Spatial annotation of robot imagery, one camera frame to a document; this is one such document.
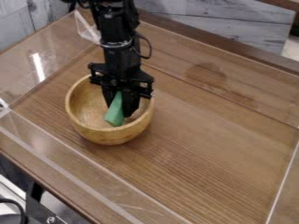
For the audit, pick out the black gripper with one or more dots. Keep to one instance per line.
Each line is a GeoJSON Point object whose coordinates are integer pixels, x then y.
{"type": "Point", "coordinates": [121, 74]}

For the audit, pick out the green rectangular block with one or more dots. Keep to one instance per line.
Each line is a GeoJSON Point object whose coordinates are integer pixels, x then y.
{"type": "Point", "coordinates": [115, 114]}

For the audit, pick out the brown wooden bowl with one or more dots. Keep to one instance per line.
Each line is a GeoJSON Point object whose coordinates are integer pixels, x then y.
{"type": "Point", "coordinates": [86, 108]}

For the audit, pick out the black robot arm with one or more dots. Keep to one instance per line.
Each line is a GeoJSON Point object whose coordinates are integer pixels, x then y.
{"type": "Point", "coordinates": [117, 20]}

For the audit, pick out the clear acrylic corner bracket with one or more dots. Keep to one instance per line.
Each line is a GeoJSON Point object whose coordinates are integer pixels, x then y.
{"type": "Point", "coordinates": [86, 30]}

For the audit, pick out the clear acrylic tray wall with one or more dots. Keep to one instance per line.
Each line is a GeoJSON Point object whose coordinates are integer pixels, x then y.
{"type": "Point", "coordinates": [215, 162]}

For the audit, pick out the black table leg bracket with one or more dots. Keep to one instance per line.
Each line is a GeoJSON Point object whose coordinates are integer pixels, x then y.
{"type": "Point", "coordinates": [38, 213]}

